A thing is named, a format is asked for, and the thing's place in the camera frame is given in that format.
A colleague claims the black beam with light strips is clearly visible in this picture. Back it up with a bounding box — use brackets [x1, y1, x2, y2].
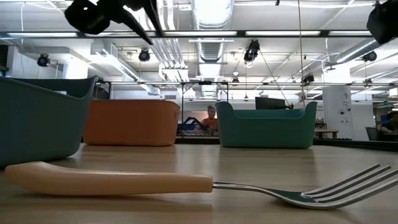
[0, 29, 373, 39]

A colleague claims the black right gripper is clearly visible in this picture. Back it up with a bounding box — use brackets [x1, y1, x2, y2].
[366, 0, 398, 45]

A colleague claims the green plastic bin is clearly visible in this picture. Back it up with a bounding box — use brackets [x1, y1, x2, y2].
[215, 101, 319, 149]

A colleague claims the black table frame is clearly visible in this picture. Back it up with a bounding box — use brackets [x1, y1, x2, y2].
[174, 136, 398, 152]

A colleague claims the thin vertical cable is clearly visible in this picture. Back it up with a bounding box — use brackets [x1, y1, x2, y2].
[297, 0, 305, 109]

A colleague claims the wooden bench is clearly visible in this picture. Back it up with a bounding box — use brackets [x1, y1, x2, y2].
[313, 128, 340, 140]

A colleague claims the black metal station frame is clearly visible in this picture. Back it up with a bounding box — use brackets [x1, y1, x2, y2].
[96, 80, 398, 138]

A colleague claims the white pipe bundle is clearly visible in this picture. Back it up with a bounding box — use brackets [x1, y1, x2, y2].
[133, 0, 190, 82]

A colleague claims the person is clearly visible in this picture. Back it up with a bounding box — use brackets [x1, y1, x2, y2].
[195, 105, 219, 131]
[377, 111, 398, 135]

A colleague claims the orange-handled steel fork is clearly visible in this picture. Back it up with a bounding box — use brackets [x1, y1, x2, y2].
[4, 161, 398, 211]

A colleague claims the metal storage shelf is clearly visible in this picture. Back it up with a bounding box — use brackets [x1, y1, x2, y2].
[374, 104, 398, 141]

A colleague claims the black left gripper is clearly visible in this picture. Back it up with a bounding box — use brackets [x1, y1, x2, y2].
[64, 0, 163, 45]

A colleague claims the dark teal plastic bin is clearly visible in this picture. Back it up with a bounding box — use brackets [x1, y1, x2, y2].
[0, 76, 99, 169]

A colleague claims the white square column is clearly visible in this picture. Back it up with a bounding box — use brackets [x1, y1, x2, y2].
[322, 85, 354, 141]

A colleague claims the blue crate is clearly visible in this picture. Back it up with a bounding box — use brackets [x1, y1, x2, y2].
[177, 123, 200, 131]

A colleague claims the black monitor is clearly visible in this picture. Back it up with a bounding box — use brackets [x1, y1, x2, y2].
[255, 96, 294, 111]

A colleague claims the orange plastic bin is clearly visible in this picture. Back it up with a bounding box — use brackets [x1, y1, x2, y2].
[82, 99, 181, 147]

